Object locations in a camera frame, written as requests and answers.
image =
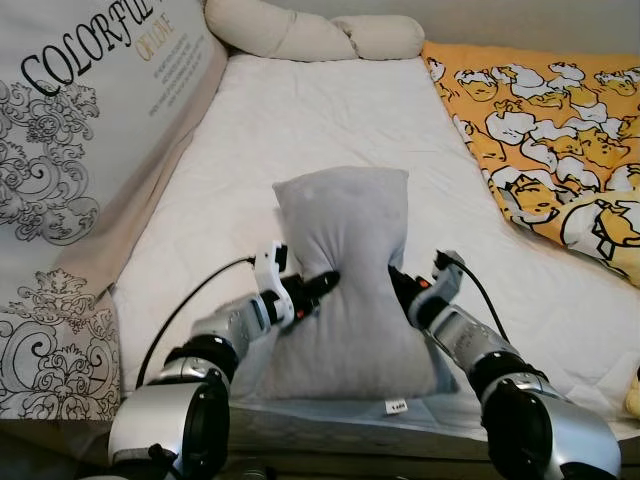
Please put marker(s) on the white mattress label tag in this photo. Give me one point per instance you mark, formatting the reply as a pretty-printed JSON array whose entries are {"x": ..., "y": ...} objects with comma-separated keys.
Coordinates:
[{"x": 396, "y": 406}]

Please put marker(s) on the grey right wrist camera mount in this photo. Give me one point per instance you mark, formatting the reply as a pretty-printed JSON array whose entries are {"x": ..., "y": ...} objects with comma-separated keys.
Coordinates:
[{"x": 447, "y": 280}]

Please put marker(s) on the beige knotted bolster pillow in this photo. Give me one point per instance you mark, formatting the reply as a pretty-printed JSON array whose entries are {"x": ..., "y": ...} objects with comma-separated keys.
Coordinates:
[{"x": 300, "y": 30}]

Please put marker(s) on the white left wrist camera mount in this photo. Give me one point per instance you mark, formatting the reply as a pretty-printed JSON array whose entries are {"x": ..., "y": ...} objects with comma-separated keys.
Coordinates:
[{"x": 268, "y": 285}]

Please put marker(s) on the white quilted mattress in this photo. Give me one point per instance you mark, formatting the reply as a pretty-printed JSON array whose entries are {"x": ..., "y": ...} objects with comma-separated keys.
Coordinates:
[{"x": 300, "y": 110}]

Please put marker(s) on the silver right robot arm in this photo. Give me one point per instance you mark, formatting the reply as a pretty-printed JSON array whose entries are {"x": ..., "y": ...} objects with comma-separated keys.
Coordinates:
[{"x": 540, "y": 420}]

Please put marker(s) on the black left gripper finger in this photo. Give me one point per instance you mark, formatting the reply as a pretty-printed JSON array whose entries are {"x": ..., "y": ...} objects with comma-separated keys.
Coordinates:
[{"x": 322, "y": 283}]

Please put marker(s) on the yellow cartoon egg blanket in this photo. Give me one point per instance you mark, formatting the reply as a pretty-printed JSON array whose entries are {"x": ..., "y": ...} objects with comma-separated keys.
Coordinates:
[{"x": 550, "y": 130}]

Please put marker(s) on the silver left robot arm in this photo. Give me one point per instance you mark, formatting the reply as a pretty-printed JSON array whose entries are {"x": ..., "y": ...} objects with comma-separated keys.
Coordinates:
[{"x": 175, "y": 420}]

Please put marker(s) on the grey pillow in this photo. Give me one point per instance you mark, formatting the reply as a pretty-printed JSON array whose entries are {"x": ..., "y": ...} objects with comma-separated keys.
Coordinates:
[{"x": 350, "y": 270}]

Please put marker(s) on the grey bed base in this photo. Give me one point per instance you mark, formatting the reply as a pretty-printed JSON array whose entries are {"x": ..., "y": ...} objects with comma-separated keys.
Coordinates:
[{"x": 330, "y": 452}]

